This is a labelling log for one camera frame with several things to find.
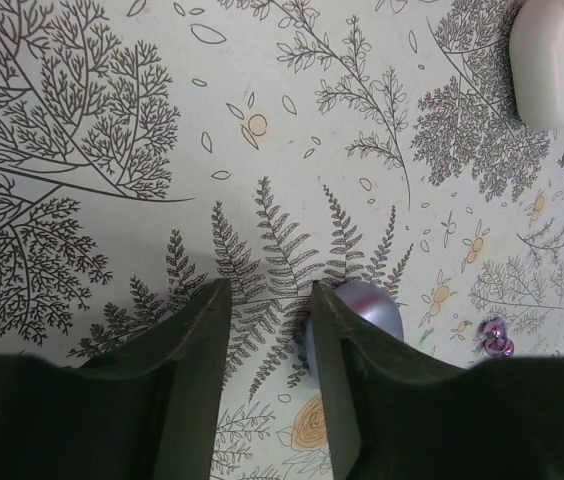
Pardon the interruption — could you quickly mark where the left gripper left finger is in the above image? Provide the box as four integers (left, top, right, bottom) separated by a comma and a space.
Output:
0, 280, 232, 479

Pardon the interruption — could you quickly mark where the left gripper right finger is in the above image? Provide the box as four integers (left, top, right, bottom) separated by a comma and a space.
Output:
310, 283, 564, 479

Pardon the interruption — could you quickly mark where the lavender earbud charging case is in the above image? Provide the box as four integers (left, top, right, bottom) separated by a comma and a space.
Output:
304, 280, 404, 385

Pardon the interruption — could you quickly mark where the purple earbud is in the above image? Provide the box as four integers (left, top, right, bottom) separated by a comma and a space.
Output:
478, 316, 515, 357

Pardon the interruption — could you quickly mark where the floral patterned table mat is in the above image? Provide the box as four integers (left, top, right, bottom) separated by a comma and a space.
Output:
0, 1, 564, 479

